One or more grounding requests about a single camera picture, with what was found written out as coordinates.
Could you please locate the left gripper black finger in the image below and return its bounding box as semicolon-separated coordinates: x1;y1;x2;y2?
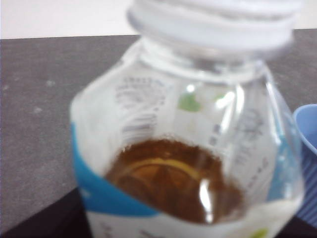
0;188;94;238

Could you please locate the jasmine tea bottle white label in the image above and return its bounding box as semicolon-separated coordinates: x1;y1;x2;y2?
69;0;305;238

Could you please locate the blue ribbed cup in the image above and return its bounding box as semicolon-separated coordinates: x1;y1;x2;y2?
293;104;317;227

